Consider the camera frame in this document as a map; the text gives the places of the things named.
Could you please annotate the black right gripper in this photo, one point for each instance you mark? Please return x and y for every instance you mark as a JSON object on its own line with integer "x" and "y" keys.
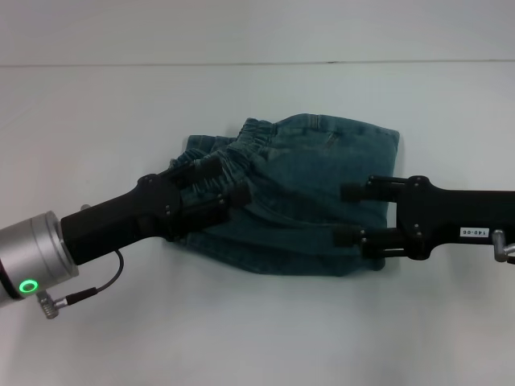
{"x": 454, "y": 219}

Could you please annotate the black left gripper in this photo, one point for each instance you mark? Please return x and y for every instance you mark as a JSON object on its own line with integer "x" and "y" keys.
{"x": 124, "y": 219}

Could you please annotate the blue denim shorts with print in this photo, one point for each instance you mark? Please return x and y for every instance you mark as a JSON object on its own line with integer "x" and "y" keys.
{"x": 306, "y": 193}

